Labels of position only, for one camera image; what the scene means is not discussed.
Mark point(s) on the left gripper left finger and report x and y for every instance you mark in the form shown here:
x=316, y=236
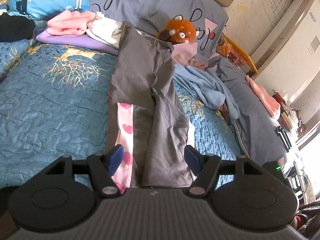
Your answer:
x=101, y=169

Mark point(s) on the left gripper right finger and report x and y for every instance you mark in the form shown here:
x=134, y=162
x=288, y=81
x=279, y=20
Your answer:
x=205, y=168

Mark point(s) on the grey garment with pink cuffs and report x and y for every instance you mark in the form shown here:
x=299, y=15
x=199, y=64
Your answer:
x=145, y=115

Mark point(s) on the black clothes pile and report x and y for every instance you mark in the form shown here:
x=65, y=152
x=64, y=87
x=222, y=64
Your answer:
x=16, y=28

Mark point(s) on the black plastic tool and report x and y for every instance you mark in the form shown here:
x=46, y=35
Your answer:
x=284, y=138

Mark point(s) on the salmon towel on armrest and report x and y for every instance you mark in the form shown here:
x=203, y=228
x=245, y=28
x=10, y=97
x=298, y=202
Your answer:
x=271, y=105

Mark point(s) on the blue floral quilted blanket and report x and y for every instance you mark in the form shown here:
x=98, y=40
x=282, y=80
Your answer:
x=53, y=101

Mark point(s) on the light blue garment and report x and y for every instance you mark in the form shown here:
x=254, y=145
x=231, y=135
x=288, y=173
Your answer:
x=207, y=87

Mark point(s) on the white air conditioner unit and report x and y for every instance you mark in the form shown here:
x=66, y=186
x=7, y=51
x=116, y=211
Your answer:
x=288, y=59

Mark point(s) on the pink cloth under plush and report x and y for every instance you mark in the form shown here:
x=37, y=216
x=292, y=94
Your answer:
x=186, y=54

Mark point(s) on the orange plastic bag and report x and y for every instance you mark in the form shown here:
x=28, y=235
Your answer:
x=224, y=47

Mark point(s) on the yellow flat board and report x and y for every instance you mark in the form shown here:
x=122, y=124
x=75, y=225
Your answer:
x=250, y=63

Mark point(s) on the folded purple garment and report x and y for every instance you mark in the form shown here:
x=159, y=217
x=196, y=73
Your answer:
x=76, y=40

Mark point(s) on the folded white garment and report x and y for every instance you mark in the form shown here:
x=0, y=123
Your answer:
x=105, y=30

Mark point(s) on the red panda plush toy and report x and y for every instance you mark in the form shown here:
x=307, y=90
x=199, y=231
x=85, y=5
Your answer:
x=178, y=30

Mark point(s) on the folded coral pink garment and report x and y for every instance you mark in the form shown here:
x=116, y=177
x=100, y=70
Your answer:
x=70, y=23

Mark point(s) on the grey printed sofa cover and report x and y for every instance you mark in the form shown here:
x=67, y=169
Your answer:
x=256, y=127

